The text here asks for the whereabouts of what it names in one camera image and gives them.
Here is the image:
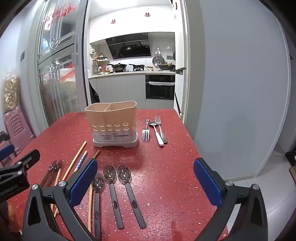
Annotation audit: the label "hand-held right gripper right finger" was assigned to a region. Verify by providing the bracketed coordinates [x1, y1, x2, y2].
[193, 158, 269, 241]

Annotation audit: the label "glass sliding door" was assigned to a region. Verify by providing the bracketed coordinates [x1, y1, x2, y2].
[26, 0, 89, 127]

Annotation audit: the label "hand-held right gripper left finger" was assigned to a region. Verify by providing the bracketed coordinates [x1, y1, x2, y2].
[22, 158, 99, 241]

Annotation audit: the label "plain steel fork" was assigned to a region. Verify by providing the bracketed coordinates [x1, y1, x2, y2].
[154, 115, 167, 143]

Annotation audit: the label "lidded black wok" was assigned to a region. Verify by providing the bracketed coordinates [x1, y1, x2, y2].
[107, 62, 128, 70]

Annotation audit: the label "stack of pink plastic stools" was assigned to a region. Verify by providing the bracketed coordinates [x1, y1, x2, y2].
[3, 111, 35, 153]

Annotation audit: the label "black built-in oven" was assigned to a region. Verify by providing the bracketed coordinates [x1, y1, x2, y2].
[145, 74, 176, 101]

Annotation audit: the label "spice rack with bottles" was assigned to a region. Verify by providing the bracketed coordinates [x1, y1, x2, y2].
[92, 52, 111, 75]

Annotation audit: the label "small light table fan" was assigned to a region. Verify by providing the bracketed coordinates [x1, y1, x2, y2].
[152, 56, 165, 70]

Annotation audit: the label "beige plastic cutlery holder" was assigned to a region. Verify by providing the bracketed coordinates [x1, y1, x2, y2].
[84, 100, 139, 148]

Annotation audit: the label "black-handled steel spoon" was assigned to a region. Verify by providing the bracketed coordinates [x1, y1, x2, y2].
[117, 164, 147, 229]
[103, 164, 125, 229]
[91, 172, 105, 241]

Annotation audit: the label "red paper door decal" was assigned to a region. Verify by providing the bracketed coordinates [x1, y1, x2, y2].
[44, 5, 75, 30]

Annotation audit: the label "black plastic bag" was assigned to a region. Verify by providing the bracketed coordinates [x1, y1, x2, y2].
[89, 80, 100, 103]

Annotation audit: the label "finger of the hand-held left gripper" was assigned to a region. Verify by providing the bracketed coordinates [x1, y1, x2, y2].
[0, 149, 41, 179]
[0, 144, 16, 163]

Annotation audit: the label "grey kitchen base cabinets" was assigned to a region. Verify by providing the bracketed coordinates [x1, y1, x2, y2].
[89, 74, 147, 109]

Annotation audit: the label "blue patterned chopstick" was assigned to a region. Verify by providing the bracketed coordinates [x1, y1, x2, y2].
[73, 150, 88, 174]

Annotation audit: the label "ornate-handled steel fork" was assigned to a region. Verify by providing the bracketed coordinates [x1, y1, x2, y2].
[142, 119, 150, 143]

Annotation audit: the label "clear bag of nuts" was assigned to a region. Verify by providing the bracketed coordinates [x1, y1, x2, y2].
[2, 74, 20, 114]

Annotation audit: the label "black range hood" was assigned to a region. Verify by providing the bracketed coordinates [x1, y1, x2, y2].
[105, 32, 152, 59]

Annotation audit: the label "white refrigerator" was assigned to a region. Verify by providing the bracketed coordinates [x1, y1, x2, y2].
[174, 0, 190, 118]

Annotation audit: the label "black floor item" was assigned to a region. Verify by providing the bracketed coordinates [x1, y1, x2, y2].
[285, 151, 296, 167]

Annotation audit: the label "white-handled steel spoon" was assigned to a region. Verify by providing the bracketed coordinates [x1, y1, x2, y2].
[149, 122, 164, 147]

